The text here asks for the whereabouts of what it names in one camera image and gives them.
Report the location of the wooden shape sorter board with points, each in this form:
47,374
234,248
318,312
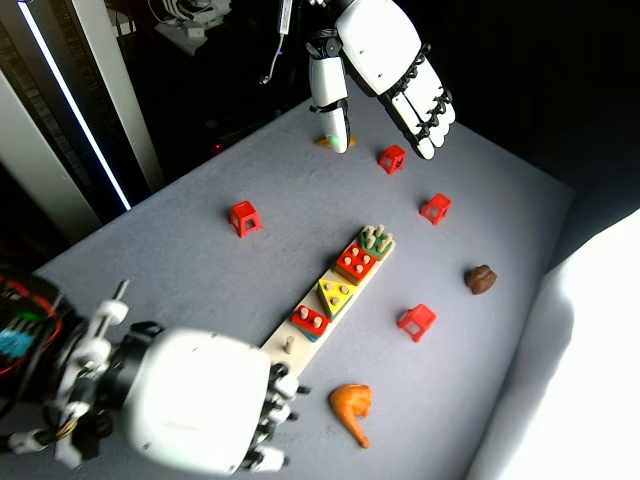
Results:
305,352

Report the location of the white LED light bar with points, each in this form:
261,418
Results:
75,105

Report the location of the white backdrop sheet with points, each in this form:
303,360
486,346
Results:
575,375

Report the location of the red-topped square block stack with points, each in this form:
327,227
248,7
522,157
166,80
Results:
356,261

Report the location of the slim white frame post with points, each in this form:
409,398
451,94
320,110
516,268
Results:
120,100

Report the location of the orange toy food piece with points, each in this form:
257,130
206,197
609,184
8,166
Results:
320,141

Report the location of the red-topped oblong block stack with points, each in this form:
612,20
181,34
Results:
311,316

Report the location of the yellow-topped triangle block stack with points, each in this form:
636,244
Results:
336,293

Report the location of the green-topped pentagon block stack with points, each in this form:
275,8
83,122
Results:
367,245

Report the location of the brown toy food lump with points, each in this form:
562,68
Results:
480,279

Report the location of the grey table cloth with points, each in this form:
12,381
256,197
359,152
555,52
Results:
200,280

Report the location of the red plastic toy stool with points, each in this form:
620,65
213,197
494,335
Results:
422,315
392,155
242,212
440,202

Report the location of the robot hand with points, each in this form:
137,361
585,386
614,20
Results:
195,395
380,45

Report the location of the wide white frame post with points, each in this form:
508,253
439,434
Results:
30,150

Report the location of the orange toy chicken leg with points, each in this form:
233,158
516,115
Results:
350,400

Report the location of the white grey equipment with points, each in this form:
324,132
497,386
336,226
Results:
190,30

